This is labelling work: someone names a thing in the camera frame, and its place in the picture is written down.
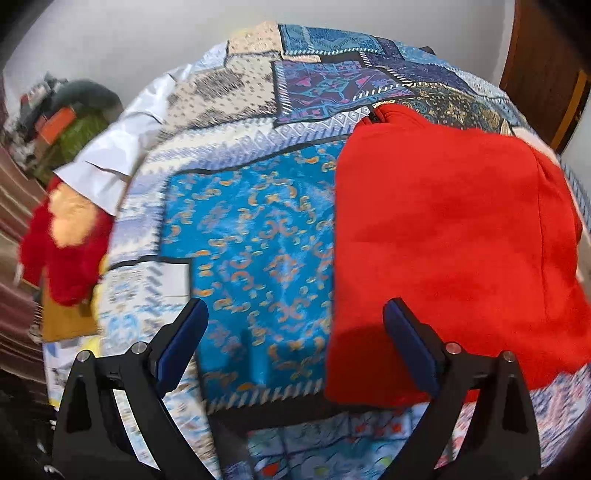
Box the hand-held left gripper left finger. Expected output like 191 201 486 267
51 298 218 480

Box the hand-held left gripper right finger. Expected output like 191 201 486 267
382 298 542 480

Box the red fleece jacket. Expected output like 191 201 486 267
324 104 591 407

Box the blue patchwork quilt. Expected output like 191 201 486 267
44 21 591 480

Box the red plush toy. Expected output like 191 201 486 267
18 178 116 352

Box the brown striped cloth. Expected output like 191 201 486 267
0 74 54 384

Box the green cloth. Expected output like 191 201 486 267
34 113 112 185

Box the orange box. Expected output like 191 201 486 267
38 107 78 143

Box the grey cloth bundle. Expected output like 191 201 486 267
53 78 124 114

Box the brown wooden door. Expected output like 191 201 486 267
499 0 591 139

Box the wooden door frame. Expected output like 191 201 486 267
551 69 591 154

